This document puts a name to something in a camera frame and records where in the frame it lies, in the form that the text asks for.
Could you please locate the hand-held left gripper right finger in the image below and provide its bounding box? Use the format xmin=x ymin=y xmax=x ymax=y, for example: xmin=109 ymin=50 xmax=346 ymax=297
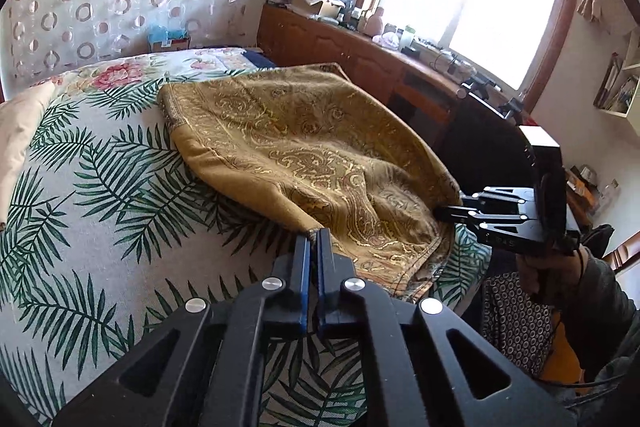
xmin=315 ymin=228 xmax=576 ymax=427

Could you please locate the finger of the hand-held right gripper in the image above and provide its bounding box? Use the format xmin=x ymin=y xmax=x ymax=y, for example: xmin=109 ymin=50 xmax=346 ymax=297
xmin=460 ymin=187 xmax=538 ymax=215
xmin=432 ymin=204 xmax=541 ymax=234

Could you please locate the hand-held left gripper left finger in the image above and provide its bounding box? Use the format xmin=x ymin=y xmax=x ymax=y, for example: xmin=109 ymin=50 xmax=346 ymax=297
xmin=52 ymin=234 xmax=312 ymax=427

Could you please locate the golden paisley cloth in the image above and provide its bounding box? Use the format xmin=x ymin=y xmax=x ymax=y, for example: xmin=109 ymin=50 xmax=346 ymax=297
xmin=157 ymin=63 xmax=463 ymax=300

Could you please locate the person's right forearm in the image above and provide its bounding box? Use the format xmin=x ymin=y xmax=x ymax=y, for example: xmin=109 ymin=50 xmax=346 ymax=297
xmin=550 ymin=252 xmax=640 ymax=383

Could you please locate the person's right hand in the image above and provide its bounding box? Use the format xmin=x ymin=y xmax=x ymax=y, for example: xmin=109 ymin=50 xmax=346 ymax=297
xmin=517 ymin=249 xmax=583 ymax=308

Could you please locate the black panel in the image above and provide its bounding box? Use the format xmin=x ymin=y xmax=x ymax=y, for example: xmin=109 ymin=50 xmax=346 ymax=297
xmin=442 ymin=92 xmax=533 ymax=208

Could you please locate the wooden chair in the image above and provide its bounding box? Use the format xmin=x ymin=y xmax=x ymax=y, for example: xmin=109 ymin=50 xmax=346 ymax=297
xmin=605 ymin=232 xmax=640 ymax=278

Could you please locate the dotted dark garment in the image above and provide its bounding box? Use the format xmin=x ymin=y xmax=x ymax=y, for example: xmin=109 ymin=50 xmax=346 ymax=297
xmin=482 ymin=272 xmax=556 ymax=378

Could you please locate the floral palm leaf bedsheet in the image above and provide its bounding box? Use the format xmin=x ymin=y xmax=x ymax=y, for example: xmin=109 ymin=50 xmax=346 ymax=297
xmin=0 ymin=47 xmax=493 ymax=427

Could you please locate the pink bottle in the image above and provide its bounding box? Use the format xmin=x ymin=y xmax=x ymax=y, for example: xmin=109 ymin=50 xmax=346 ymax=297
xmin=362 ymin=7 xmax=386 ymax=35

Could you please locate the dark blue blanket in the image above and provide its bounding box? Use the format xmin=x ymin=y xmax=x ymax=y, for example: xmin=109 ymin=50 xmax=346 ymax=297
xmin=242 ymin=49 xmax=277 ymax=68

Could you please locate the brown wooden cabinet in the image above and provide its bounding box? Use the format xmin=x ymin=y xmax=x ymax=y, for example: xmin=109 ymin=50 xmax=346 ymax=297
xmin=257 ymin=2 xmax=481 ymax=148

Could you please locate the open cardboard box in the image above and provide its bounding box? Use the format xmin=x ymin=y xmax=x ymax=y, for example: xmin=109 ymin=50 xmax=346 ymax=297
xmin=292 ymin=0 xmax=346 ymax=20

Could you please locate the blue tissue box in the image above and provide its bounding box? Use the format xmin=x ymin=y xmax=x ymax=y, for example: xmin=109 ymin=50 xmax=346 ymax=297
xmin=147 ymin=24 xmax=193 ymax=52

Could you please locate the cream pillow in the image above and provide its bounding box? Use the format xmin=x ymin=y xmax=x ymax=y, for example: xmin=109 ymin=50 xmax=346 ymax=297
xmin=0 ymin=82 xmax=56 ymax=228

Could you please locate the white wall shelf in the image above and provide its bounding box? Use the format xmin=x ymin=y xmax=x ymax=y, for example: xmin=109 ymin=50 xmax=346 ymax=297
xmin=592 ymin=27 xmax=640 ymax=132

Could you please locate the black cable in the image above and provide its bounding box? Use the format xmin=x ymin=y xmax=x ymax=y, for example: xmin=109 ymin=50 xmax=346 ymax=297
xmin=537 ymin=302 xmax=626 ymax=390

